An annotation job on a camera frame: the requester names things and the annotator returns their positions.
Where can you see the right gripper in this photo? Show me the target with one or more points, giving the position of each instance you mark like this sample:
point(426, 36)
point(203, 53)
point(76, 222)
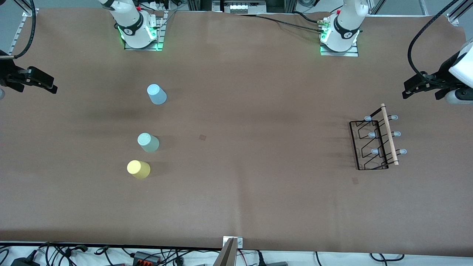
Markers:
point(7, 72)

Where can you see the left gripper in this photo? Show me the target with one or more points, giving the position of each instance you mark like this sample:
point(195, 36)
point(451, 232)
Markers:
point(438, 79)

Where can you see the pale green plastic cup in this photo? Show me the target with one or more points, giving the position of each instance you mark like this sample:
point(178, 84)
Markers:
point(148, 143)

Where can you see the yellow plastic cup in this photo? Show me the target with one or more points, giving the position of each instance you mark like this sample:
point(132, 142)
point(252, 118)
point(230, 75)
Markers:
point(138, 170)

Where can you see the light blue plastic cup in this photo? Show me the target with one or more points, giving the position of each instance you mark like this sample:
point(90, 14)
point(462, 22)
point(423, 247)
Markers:
point(157, 95)

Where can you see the white power strip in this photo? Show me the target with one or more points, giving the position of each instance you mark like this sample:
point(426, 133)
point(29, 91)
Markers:
point(159, 4)

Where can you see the black power adapter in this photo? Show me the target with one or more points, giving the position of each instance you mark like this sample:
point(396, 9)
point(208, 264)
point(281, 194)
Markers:
point(24, 263)

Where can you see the brown table cover sheet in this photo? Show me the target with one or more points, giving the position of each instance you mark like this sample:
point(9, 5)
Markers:
point(258, 192)

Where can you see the grey electrical box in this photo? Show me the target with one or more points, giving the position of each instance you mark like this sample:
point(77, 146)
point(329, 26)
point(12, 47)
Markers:
point(244, 7)

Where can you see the black orange connector box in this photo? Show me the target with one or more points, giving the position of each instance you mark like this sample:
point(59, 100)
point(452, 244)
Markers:
point(146, 258)

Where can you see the black plug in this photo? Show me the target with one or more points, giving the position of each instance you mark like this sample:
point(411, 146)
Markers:
point(271, 263)

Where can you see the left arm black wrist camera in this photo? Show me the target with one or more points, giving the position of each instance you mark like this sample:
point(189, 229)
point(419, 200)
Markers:
point(441, 82)

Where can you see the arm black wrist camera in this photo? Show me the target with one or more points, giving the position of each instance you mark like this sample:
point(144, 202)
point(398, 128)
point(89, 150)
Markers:
point(9, 72)
point(441, 82)

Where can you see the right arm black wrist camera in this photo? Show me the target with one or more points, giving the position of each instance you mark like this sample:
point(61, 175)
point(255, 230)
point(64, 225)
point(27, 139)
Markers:
point(9, 72)

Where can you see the slotted aluminium rail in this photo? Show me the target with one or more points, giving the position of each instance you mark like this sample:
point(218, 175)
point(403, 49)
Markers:
point(18, 37)

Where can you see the aluminium profile post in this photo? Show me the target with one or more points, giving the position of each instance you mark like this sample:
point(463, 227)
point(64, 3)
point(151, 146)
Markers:
point(27, 9)
point(458, 13)

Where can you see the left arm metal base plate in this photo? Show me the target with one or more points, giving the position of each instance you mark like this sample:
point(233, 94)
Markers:
point(340, 54)

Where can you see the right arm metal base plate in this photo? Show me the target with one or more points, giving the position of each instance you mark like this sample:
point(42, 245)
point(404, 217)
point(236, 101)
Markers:
point(142, 48)

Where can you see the camera mount post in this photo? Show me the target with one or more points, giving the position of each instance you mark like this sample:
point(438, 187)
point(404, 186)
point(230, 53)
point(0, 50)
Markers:
point(227, 255)

